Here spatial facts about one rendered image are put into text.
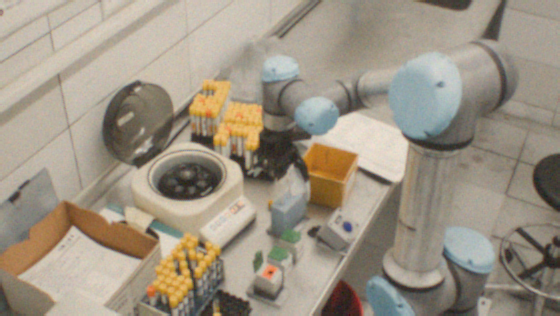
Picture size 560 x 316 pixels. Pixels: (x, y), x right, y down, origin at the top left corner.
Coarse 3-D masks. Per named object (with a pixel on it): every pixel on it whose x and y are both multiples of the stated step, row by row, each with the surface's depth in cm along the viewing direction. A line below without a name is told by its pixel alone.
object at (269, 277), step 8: (264, 264) 153; (256, 272) 151; (264, 272) 151; (272, 272) 151; (280, 272) 152; (256, 280) 152; (264, 280) 150; (272, 280) 150; (280, 280) 153; (264, 288) 152; (272, 288) 150
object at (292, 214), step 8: (288, 192) 168; (280, 200) 166; (288, 200) 166; (296, 200) 166; (304, 200) 170; (272, 208) 165; (280, 208) 164; (288, 208) 164; (296, 208) 168; (304, 208) 172; (272, 216) 167; (280, 216) 165; (288, 216) 166; (296, 216) 170; (304, 216) 174; (272, 224) 168; (280, 224) 166; (288, 224) 168; (296, 224) 172; (304, 224) 172; (272, 232) 170; (280, 232) 168
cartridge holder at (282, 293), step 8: (248, 288) 155; (256, 288) 152; (280, 288) 153; (288, 288) 155; (256, 296) 154; (264, 296) 153; (272, 296) 151; (280, 296) 153; (288, 296) 154; (272, 304) 153; (280, 304) 152
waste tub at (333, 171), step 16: (320, 144) 184; (304, 160) 180; (320, 160) 187; (336, 160) 185; (352, 160) 183; (320, 176) 173; (336, 176) 188; (352, 176) 180; (320, 192) 177; (336, 192) 174; (336, 208) 178
